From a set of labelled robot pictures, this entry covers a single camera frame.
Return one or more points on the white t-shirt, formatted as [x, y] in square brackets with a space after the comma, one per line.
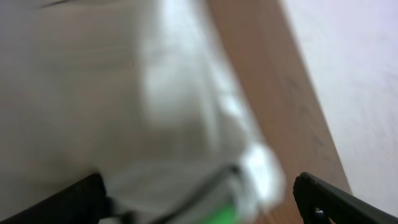
[141, 92]

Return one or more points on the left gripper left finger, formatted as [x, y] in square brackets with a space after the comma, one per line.
[82, 202]

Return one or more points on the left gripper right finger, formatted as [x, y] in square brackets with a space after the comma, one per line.
[321, 202]

